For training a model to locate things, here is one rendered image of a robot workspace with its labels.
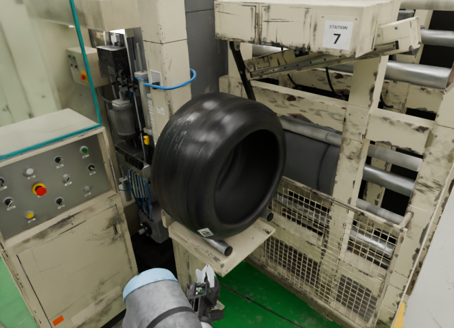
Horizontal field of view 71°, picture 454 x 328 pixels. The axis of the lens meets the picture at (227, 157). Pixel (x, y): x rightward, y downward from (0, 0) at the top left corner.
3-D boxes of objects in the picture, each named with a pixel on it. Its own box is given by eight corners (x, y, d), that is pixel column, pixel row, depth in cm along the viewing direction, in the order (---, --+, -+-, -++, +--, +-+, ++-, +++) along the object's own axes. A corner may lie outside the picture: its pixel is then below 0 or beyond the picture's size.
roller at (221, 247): (178, 216, 152) (171, 220, 149) (178, 208, 150) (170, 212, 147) (232, 253, 131) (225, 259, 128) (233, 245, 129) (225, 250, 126)
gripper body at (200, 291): (208, 276, 98) (205, 316, 88) (219, 291, 103) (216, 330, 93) (186, 280, 100) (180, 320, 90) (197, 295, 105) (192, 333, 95)
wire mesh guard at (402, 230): (234, 248, 211) (232, 155, 177) (236, 246, 212) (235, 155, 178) (370, 339, 157) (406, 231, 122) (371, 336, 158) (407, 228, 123)
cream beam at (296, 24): (213, 40, 133) (212, 1, 126) (252, 32, 149) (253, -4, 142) (355, 59, 97) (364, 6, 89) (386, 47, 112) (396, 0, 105)
